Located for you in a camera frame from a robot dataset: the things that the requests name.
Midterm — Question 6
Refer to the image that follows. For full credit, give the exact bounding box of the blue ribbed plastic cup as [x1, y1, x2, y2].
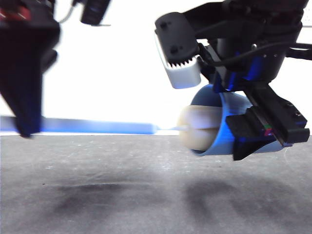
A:
[189, 84, 293, 156]

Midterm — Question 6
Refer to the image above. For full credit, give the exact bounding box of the grey-handled sponge cup brush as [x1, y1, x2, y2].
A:
[0, 104, 221, 152]

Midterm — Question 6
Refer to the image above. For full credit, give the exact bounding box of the thin grey cable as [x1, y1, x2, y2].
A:
[58, 0, 82, 24]

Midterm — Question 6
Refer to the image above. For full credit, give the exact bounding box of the right wrist grey camera box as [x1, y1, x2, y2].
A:
[154, 11, 202, 90]

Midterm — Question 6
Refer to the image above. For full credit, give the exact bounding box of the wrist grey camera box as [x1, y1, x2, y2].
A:
[79, 0, 112, 26]
[154, 11, 202, 90]

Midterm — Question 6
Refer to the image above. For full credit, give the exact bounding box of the left wrist grey camera box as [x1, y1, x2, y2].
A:
[79, 0, 112, 26]

